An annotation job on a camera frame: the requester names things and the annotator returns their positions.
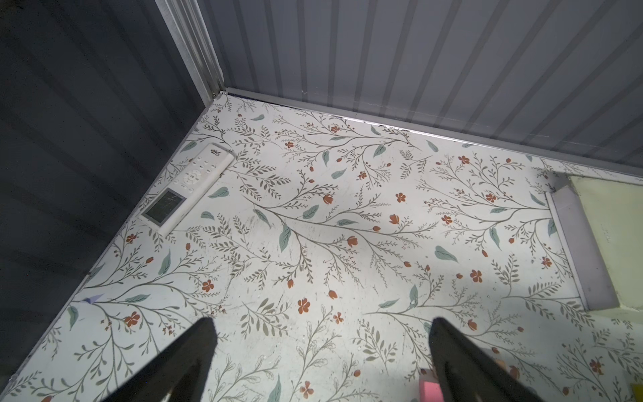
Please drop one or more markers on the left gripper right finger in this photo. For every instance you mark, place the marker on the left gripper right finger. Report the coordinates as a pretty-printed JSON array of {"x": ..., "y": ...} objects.
[{"x": 465, "y": 373}]

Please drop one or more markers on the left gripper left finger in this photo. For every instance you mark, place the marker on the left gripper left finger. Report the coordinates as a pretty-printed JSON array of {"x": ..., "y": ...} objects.
[{"x": 179, "y": 372}]

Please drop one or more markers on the yellow block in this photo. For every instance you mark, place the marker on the yellow block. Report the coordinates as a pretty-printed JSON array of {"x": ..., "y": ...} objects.
[{"x": 637, "y": 392}]

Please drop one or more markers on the white remote control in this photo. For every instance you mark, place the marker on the white remote control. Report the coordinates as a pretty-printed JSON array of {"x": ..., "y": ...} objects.
[{"x": 180, "y": 196}]

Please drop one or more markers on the pale green workspace book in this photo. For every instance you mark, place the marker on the pale green workspace book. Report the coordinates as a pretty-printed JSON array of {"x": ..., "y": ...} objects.
[{"x": 599, "y": 223}]

